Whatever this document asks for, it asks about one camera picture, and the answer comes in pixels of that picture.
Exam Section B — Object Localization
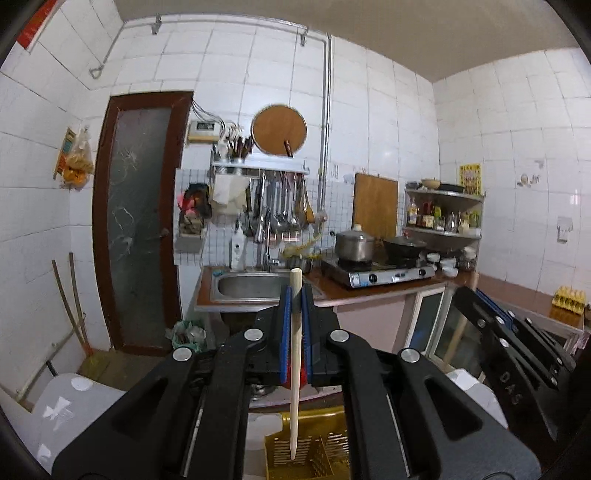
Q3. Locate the steel gas stove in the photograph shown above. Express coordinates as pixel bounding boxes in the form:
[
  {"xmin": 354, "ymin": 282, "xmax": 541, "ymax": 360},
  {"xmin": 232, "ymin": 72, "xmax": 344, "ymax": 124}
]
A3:
[{"xmin": 321, "ymin": 258, "xmax": 437, "ymax": 289}]

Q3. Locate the yellow wall poster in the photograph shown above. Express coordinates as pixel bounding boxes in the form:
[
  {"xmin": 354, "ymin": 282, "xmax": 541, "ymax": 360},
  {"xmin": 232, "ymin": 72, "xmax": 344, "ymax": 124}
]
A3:
[{"xmin": 458, "ymin": 163, "xmax": 482, "ymax": 195}]

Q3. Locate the hanging orange plastic bag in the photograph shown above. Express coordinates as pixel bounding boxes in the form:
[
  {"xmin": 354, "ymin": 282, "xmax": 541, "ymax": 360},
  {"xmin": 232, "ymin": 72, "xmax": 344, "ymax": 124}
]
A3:
[{"xmin": 60, "ymin": 127, "xmax": 95, "ymax": 190}]

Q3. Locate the chopstick holder on rack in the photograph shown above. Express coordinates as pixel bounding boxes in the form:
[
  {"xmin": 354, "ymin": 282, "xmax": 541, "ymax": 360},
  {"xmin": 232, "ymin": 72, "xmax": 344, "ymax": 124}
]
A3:
[{"xmin": 215, "ymin": 134, "xmax": 254, "ymax": 162}]

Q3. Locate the wooden chopstick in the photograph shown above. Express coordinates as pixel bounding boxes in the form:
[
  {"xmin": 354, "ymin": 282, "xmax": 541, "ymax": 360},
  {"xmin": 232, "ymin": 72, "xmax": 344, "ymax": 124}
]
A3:
[{"xmin": 288, "ymin": 268, "xmax": 304, "ymax": 461}]

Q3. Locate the black wok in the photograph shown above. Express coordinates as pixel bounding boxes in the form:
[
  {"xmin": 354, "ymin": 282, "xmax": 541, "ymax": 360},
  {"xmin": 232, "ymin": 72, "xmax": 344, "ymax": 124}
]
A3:
[{"xmin": 381, "ymin": 236, "xmax": 428, "ymax": 264}]

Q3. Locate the row of hanging ladles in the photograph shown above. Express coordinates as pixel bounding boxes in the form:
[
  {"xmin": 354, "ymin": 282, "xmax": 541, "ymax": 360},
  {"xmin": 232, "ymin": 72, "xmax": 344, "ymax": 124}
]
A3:
[{"xmin": 245, "ymin": 171, "xmax": 317, "ymax": 243}]

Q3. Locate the wall wire basket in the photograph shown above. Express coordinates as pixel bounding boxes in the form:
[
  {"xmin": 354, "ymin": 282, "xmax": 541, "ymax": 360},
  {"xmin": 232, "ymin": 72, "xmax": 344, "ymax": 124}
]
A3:
[{"xmin": 174, "ymin": 182, "xmax": 213, "ymax": 254}]

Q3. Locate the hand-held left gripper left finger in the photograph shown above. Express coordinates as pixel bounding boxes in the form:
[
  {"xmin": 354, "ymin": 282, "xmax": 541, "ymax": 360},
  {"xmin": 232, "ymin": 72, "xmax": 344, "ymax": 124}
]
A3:
[{"xmin": 51, "ymin": 284, "xmax": 296, "ymax": 480}]

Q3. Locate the grey cloud-print tablecloth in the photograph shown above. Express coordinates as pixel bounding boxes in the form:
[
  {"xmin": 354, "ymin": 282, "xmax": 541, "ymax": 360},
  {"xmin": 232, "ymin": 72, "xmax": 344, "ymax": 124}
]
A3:
[{"xmin": 28, "ymin": 367, "xmax": 509, "ymax": 480}]

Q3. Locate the yellow egg tray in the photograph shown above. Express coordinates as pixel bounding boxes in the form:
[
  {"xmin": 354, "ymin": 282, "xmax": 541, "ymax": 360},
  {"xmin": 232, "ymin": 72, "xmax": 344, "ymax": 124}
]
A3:
[{"xmin": 553, "ymin": 285, "xmax": 587, "ymax": 311}]

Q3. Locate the metal wall rack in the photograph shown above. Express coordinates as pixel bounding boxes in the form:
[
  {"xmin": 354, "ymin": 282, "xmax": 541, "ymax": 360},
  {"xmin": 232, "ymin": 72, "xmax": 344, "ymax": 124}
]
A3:
[{"xmin": 210, "ymin": 154, "xmax": 310, "ymax": 176}]

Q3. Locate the row of condiment bottles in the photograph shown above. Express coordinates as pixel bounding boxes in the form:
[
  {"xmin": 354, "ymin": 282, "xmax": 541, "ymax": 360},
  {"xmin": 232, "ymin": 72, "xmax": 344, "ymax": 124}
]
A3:
[{"xmin": 406, "ymin": 196, "xmax": 481, "ymax": 234}]

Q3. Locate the grey wall pipe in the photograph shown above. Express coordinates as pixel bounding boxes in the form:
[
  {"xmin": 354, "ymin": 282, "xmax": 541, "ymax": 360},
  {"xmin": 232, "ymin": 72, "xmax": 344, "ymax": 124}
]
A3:
[{"xmin": 90, "ymin": 16, "xmax": 333, "ymax": 183}]

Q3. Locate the green trash bag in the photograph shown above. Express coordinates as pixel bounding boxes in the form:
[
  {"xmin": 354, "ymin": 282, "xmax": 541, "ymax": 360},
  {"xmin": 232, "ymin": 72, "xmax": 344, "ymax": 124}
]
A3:
[{"xmin": 166, "ymin": 319, "xmax": 207, "ymax": 354}]

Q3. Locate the bamboo-handled broom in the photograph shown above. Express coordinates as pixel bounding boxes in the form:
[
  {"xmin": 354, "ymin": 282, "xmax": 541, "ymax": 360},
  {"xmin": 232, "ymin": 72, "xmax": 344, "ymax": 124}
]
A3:
[{"xmin": 51, "ymin": 251, "xmax": 112, "ymax": 379}]

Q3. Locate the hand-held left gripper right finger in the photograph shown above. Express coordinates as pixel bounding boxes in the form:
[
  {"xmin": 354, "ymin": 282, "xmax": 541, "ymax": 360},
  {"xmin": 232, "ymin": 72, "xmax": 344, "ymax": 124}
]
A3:
[{"xmin": 299, "ymin": 284, "xmax": 543, "ymax": 480}]

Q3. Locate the brown frosted glass door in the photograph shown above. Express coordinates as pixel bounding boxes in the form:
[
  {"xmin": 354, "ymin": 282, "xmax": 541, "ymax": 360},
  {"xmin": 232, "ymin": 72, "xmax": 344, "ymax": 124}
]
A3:
[{"xmin": 92, "ymin": 91, "xmax": 194, "ymax": 356}]

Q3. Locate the stainless steel sink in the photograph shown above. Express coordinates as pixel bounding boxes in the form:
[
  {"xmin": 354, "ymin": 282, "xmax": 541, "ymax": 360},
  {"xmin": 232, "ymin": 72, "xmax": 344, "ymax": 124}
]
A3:
[{"xmin": 210, "ymin": 270, "xmax": 324, "ymax": 305}]

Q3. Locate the rectangular wooden cutting board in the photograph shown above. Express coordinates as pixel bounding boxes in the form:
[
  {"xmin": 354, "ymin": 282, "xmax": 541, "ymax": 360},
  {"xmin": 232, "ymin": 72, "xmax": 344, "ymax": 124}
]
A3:
[{"xmin": 353, "ymin": 173, "xmax": 399, "ymax": 238}]

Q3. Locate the metal corner shelf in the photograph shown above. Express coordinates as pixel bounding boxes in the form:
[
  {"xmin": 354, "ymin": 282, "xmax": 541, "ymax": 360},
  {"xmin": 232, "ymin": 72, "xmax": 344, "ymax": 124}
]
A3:
[{"xmin": 404, "ymin": 187, "xmax": 485, "ymax": 241}]

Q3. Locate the hanging white cloth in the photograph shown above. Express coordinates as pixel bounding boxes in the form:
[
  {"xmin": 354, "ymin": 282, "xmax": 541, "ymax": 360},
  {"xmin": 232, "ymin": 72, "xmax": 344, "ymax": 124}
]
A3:
[{"xmin": 212, "ymin": 175, "xmax": 250, "ymax": 215}]

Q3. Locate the red wall poster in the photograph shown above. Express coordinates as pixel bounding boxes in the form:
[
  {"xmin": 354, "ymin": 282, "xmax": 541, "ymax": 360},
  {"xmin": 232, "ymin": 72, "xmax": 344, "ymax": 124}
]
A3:
[{"xmin": 16, "ymin": 0, "xmax": 58, "ymax": 47}]

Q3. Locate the white electrical box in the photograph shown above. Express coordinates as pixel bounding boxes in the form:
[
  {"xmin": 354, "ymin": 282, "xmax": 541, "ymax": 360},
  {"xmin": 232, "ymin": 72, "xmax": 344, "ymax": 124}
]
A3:
[{"xmin": 186, "ymin": 119, "xmax": 221, "ymax": 143}]

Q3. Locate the white dish soap bottle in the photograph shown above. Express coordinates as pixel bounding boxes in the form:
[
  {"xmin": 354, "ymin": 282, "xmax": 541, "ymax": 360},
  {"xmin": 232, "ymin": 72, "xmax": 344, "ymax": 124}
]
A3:
[{"xmin": 229, "ymin": 222, "xmax": 247, "ymax": 272}]

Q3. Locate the yellow plastic utensil basket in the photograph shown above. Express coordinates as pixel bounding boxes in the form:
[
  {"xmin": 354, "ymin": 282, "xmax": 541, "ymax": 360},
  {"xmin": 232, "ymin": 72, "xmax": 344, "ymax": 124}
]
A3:
[{"xmin": 263, "ymin": 408, "xmax": 352, "ymax": 480}]

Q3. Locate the steel cooking pot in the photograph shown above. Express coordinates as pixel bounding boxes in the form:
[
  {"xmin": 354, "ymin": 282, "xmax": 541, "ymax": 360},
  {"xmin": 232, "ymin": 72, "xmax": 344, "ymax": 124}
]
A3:
[{"xmin": 333, "ymin": 224, "xmax": 377, "ymax": 261}]

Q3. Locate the metal faucet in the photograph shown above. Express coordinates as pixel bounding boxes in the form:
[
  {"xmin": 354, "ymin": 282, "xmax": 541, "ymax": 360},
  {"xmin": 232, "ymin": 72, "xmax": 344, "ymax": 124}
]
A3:
[{"xmin": 256, "ymin": 217, "xmax": 280, "ymax": 273}]

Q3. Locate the round wooden board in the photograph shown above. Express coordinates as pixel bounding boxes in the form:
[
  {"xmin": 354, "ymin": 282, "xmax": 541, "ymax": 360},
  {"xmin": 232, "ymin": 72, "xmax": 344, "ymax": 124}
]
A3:
[{"xmin": 250, "ymin": 104, "xmax": 308, "ymax": 155}]

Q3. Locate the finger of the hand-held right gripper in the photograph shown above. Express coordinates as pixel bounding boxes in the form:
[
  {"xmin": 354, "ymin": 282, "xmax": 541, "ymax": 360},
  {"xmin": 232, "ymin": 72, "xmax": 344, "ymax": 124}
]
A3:
[
  {"xmin": 475, "ymin": 288, "xmax": 578, "ymax": 388},
  {"xmin": 451, "ymin": 286, "xmax": 575, "ymax": 455}
]

